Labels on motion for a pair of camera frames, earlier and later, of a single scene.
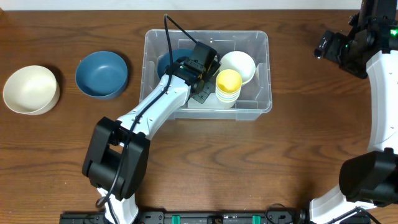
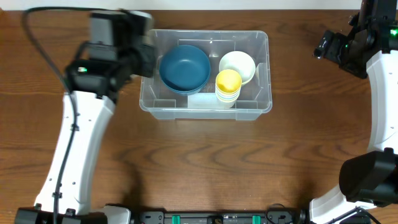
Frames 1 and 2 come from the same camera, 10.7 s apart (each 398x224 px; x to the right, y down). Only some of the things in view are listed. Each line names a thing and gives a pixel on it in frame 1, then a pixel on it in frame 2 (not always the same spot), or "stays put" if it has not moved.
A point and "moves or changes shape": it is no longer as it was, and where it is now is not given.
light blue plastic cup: (229, 98) stays put
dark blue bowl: (164, 60) moves or changes shape
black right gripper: (336, 52) stays put
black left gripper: (208, 89) → (150, 67)
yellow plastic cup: (228, 81) stays put
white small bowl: (241, 61) stays put
